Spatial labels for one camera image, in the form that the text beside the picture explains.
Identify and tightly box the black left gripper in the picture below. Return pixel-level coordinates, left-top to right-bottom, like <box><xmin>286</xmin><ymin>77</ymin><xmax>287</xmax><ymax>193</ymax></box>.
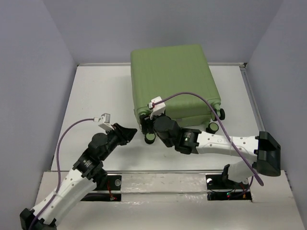
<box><xmin>100</xmin><ymin>123</ymin><xmax>137</xmax><ymax>161</ymax></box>

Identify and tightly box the green hardshell suitcase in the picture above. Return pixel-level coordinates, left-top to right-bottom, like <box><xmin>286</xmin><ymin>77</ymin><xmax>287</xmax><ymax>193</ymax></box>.
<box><xmin>130</xmin><ymin>44</ymin><xmax>225</xmax><ymax>144</ymax></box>

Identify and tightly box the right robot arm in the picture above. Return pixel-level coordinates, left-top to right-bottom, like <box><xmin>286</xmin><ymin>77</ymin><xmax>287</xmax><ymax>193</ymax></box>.
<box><xmin>140</xmin><ymin>115</ymin><xmax>281</xmax><ymax>188</ymax></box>

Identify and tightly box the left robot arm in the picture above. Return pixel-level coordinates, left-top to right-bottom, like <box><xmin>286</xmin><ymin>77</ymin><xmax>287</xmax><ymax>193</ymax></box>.
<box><xmin>20</xmin><ymin>123</ymin><xmax>137</xmax><ymax>230</ymax></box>

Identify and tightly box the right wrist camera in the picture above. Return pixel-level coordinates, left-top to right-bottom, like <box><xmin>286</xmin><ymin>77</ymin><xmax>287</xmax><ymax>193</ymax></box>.
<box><xmin>148</xmin><ymin>96</ymin><xmax>166</xmax><ymax>120</ymax></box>

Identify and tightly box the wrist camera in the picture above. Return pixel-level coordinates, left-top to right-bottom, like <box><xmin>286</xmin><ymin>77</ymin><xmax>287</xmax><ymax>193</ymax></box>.
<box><xmin>148</xmin><ymin>96</ymin><xmax>166</xmax><ymax>120</ymax></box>
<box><xmin>94</xmin><ymin>113</ymin><xmax>113</xmax><ymax>131</ymax></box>

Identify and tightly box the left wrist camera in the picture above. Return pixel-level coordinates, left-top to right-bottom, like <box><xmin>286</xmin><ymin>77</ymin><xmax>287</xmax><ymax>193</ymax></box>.
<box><xmin>94</xmin><ymin>113</ymin><xmax>113</xmax><ymax>131</ymax></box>

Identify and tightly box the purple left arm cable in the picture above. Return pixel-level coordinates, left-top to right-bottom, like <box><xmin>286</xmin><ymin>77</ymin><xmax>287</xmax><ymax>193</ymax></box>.
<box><xmin>28</xmin><ymin>116</ymin><xmax>96</xmax><ymax>230</ymax></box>

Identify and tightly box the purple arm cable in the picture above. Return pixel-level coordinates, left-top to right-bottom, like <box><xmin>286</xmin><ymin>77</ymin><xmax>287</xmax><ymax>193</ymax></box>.
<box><xmin>150</xmin><ymin>92</ymin><xmax>264</xmax><ymax>187</ymax></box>
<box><xmin>28</xmin><ymin>116</ymin><xmax>96</xmax><ymax>230</ymax></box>

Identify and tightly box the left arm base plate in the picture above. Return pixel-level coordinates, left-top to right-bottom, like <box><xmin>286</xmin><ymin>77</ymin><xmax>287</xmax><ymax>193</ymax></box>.
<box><xmin>81</xmin><ymin>174</ymin><xmax>122</xmax><ymax>202</ymax></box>

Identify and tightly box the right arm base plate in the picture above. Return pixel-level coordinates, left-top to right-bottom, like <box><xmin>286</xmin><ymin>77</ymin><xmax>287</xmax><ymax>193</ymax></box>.
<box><xmin>206</xmin><ymin>174</ymin><xmax>252</xmax><ymax>201</ymax></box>

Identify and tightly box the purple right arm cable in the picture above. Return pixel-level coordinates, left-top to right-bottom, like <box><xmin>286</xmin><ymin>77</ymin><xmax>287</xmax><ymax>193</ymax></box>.
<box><xmin>150</xmin><ymin>92</ymin><xmax>264</xmax><ymax>187</ymax></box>

